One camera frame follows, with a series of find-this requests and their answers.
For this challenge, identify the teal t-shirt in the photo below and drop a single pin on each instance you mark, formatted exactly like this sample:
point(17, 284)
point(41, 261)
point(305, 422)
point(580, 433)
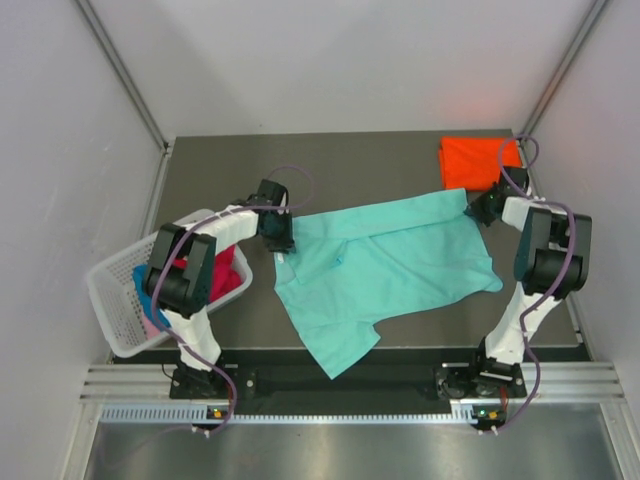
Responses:
point(355, 267)

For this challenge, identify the magenta t-shirt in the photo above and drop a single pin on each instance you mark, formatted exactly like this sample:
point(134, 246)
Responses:
point(224, 279)

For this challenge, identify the left aluminium corner post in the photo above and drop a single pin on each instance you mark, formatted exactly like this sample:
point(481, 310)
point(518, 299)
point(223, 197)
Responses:
point(115, 61)

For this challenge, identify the white plastic laundry basket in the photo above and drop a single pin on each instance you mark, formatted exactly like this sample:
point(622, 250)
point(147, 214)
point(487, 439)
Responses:
point(115, 301)

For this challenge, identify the blue t-shirt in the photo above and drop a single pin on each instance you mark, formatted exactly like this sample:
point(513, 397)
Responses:
point(144, 299)

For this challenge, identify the right aluminium corner post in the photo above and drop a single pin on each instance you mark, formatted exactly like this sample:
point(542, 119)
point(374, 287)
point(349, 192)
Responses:
point(586, 27)

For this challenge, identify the aluminium front rail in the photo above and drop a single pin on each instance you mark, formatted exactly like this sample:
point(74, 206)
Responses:
point(560, 382)

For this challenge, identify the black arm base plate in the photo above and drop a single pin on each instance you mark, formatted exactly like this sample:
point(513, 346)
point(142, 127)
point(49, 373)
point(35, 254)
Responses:
point(425, 374)

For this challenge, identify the aluminium corner post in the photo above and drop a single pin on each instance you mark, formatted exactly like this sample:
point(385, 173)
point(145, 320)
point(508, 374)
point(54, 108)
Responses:
point(586, 27)
point(115, 61)

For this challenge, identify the pink t-shirt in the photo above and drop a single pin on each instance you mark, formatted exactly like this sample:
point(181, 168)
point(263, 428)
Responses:
point(151, 330)

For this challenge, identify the slotted grey cable duct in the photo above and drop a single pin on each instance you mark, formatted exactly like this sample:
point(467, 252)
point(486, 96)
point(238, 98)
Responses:
point(201, 414)

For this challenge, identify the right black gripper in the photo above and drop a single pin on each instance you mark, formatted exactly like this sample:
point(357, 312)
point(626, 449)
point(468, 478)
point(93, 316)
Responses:
point(475, 208)

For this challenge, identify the folded orange t-shirt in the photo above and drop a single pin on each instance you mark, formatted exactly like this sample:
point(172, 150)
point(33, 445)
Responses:
point(469, 162)

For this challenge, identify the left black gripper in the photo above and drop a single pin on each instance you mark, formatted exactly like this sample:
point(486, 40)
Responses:
point(286, 242)

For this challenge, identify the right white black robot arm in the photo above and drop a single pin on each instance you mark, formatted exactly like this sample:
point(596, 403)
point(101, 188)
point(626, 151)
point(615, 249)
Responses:
point(552, 260)

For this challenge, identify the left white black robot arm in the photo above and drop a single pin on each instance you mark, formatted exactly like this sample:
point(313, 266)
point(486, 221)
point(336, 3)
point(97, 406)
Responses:
point(179, 272)

